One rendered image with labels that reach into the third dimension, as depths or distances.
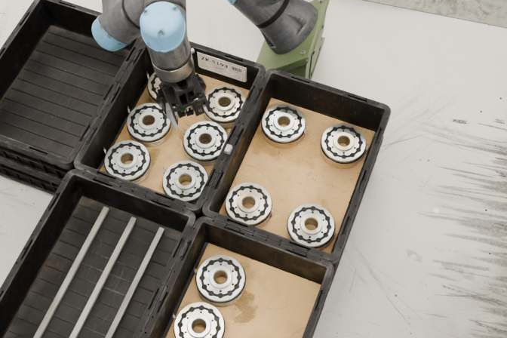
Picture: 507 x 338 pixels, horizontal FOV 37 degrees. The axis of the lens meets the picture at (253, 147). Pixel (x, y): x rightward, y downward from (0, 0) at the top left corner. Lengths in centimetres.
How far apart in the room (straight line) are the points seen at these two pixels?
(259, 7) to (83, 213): 63
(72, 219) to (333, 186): 58
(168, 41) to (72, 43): 70
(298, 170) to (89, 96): 54
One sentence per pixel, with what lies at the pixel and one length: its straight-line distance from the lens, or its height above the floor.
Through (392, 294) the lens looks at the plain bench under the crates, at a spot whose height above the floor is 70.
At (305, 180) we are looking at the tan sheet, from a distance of 174.
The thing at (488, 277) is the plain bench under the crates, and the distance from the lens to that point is 186.
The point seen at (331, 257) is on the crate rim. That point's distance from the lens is 156.
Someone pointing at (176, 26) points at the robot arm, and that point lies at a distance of 132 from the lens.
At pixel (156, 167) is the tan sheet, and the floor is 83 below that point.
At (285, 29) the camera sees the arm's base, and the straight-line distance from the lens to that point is 190.
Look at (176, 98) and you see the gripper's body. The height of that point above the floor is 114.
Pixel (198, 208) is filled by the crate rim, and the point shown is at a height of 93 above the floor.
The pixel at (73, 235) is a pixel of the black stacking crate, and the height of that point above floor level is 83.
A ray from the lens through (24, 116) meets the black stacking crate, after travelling 190.
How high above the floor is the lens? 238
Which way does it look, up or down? 61 degrees down
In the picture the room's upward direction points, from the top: straight up
